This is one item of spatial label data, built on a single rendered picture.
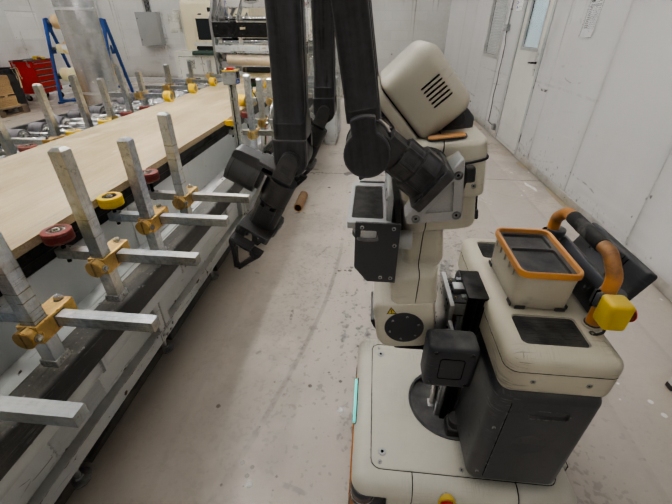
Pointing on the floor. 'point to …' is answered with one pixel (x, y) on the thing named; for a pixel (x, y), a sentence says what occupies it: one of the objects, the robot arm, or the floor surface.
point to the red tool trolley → (35, 73)
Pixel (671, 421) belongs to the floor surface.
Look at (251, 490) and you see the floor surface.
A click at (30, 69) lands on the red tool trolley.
